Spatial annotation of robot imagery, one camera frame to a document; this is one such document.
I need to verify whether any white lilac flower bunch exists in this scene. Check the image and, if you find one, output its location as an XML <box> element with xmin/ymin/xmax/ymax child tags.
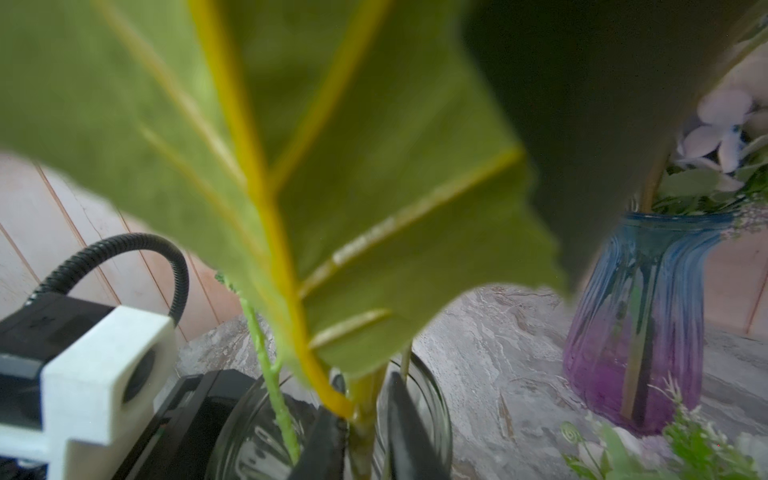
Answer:
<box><xmin>560</xmin><ymin>378</ymin><xmax>767</xmax><ymax>479</ymax></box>

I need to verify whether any blue purple glass vase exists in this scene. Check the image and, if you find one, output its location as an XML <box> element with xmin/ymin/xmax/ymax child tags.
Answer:
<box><xmin>563</xmin><ymin>213</ymin><xmax>733</xmax><ymax>436</ymax></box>

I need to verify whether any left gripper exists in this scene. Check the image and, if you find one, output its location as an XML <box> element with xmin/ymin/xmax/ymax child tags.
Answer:
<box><xmin>113</xmin><ymin>369</ymin><xmax>256</xmax><ymax>480</ymax></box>

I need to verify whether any blue hydrangea stem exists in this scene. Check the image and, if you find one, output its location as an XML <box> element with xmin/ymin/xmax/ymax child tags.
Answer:
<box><xmin>1</xmin><ymin>1</ymin><xmax>767</xmax><ymax>478</ymax></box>

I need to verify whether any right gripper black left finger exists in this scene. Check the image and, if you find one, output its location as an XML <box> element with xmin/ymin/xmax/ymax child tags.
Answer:
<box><xmin>287</xmin><ymin>406</ymin><xmax>348</xmax><ymax>480</ymax></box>

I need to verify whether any clear grey glass vase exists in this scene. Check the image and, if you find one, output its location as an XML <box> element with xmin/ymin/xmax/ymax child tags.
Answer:
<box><xmin>205</xmin><ymin>354</ymin><xmax>453</xmax><ymax>479</ymax></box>

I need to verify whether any pastel purple flower bunch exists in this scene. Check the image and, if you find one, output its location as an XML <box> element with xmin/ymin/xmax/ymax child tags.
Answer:
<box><xmin>650</xmin><ymin>17</ymin><xmax>768</xmax><ymax>235</ymax></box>

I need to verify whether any black corrugated cable hose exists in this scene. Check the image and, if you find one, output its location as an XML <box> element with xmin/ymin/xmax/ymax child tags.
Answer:
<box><xmin>26</xmin><ymin>232</ymin><xmax>191</xmax><ymax>328</ymax></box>

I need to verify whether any peach peony stem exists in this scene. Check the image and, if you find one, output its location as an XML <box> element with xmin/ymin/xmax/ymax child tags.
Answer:
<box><xmin>215</xmin><ymin>272</ymin><xmax>300</xmax><ymax>466</ymax></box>

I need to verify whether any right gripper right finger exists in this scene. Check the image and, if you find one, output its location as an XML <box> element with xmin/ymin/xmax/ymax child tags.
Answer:
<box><xmin>387</xmin><ymin>373</ymin><xmax>450</xmax><ymax>480</ymax></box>

